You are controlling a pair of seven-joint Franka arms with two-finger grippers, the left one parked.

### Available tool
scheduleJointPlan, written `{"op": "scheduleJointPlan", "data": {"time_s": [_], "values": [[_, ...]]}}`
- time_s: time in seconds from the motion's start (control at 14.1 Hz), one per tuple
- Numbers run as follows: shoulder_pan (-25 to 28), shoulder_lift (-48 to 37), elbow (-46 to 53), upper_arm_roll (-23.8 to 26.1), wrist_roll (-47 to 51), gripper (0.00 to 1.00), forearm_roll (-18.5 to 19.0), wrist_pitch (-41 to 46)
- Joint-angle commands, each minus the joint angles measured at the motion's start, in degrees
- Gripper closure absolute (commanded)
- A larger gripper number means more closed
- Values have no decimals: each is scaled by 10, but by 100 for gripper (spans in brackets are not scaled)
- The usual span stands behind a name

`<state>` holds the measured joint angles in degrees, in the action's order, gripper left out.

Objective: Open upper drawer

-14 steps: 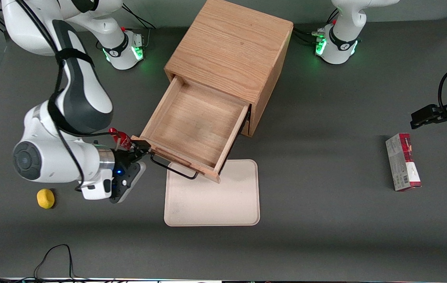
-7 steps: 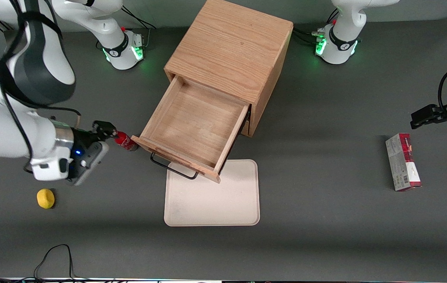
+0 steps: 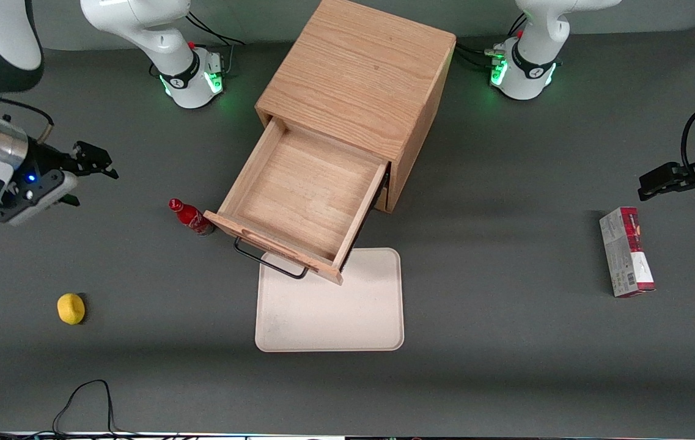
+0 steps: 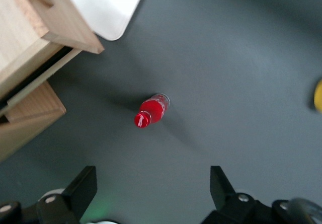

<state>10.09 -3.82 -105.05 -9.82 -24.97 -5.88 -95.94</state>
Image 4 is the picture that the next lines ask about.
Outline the deep oak wood drawer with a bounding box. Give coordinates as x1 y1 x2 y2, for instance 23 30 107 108
0 80 68 124

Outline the oak wood drawer cabinet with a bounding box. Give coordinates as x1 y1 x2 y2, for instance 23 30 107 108
0 109 68 164

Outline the yellow lemon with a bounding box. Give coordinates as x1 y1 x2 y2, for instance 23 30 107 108
313 79 322 113

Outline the shallow oak wood drawer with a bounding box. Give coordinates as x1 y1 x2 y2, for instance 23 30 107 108
0 0 106 109

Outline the beige rectangular tray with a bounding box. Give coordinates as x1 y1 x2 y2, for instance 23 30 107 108
53 0 150 42

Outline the red soda bottle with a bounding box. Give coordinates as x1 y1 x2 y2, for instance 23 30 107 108
133 93 171 129

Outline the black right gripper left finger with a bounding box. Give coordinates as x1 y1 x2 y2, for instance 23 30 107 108
36 165 98 224

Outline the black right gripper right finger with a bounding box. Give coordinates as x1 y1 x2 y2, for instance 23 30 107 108
201 165 276 224

